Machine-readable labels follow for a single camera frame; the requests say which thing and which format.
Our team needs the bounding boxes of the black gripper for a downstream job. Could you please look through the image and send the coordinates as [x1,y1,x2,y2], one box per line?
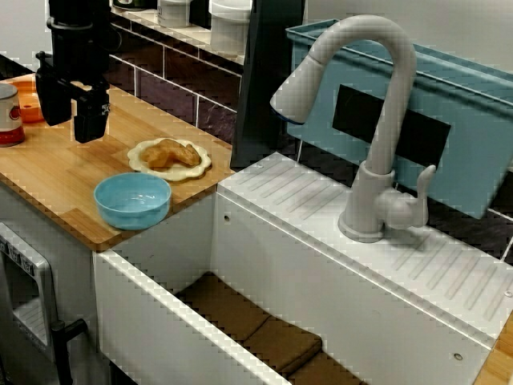
[34,24,111,145]

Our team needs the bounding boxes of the tomato print tin can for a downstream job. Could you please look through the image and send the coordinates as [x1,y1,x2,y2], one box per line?
[0,83,27,148]

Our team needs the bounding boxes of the light blue bowl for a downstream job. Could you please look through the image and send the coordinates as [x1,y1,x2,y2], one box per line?
[93,172,173,232]

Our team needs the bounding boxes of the brown toy croissant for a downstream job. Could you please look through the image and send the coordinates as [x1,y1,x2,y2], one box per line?
[139,138,201,169]

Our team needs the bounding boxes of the dark jar with green label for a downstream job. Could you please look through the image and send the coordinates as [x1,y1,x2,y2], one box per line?
[111,0,157,11]

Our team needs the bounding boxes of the cream scalloped plate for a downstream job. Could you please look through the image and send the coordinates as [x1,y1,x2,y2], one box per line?
[127,138,212,181]

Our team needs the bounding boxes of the white jar with label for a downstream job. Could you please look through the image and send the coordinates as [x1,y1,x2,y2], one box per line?
[157,0,193,28]

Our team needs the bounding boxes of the plain white jar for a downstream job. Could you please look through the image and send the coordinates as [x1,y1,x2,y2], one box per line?
[209,0,253,55]

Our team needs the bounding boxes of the grey toy appliance panel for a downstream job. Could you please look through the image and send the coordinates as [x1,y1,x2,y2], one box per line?
[0,222,61,354]

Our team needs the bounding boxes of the dark upright pillar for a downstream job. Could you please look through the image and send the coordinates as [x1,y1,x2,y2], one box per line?
[230,0,309,169]

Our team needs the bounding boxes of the brown folded cloth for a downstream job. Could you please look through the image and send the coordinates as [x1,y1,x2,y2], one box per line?
[176,271,370,385]

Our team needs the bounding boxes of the white sink basin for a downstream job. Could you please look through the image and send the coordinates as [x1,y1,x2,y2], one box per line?
[94,151,513,385]

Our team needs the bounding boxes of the grey toy faucet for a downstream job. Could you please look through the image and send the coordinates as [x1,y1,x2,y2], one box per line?
[270,14,438,245]

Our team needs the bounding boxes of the teal plastic dish rack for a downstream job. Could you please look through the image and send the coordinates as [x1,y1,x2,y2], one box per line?
[285,18,513,221]

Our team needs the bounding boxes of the black cabinet handle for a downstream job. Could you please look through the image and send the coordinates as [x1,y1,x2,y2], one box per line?
[50,318,88,385]

